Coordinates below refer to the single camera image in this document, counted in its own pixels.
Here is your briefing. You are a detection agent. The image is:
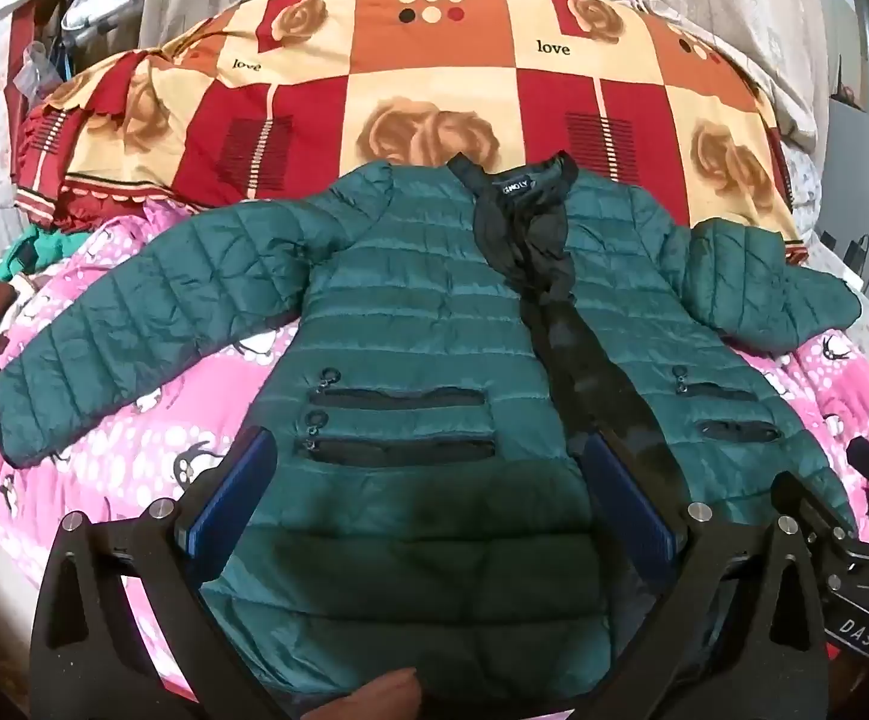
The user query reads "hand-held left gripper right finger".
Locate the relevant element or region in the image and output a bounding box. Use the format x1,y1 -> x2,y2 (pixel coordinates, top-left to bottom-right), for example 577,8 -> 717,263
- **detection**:
583,432 -> 842,720

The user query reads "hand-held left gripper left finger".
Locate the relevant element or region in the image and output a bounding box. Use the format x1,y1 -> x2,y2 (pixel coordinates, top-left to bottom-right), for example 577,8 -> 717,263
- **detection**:
29,424 -> 281,720

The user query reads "green quilted jacket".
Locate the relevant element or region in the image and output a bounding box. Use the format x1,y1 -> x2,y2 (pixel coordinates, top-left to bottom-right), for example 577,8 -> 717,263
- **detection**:
0,151 -> 863,715

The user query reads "person's left hand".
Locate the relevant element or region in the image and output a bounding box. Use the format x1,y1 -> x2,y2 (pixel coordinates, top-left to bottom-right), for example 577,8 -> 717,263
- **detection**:
355,669 -> 425,720

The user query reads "pink penguin blanket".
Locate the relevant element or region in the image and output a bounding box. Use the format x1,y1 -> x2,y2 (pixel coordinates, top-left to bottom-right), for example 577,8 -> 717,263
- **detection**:
0,202 -> 869,616

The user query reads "green cloth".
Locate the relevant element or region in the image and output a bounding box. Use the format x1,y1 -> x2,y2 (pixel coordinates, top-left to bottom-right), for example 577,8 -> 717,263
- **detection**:
7,229 -> 91,275

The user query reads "red orange patchwork quilt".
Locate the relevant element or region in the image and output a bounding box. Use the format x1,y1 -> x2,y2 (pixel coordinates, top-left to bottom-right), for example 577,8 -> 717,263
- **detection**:
14,0 -> 811,265

